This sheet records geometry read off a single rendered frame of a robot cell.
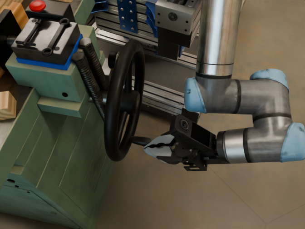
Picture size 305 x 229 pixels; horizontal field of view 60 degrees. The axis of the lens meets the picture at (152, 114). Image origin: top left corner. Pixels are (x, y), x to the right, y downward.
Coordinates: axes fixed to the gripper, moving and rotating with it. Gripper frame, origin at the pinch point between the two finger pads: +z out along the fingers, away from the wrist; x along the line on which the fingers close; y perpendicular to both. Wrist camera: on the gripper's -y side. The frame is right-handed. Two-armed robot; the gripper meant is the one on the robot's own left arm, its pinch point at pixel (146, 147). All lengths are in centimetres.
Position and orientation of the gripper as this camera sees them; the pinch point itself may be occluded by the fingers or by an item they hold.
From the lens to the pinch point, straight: 68.2
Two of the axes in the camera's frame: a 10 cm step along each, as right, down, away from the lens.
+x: 1.9, -8.2, 5.3
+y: 4.8, 5.5, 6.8
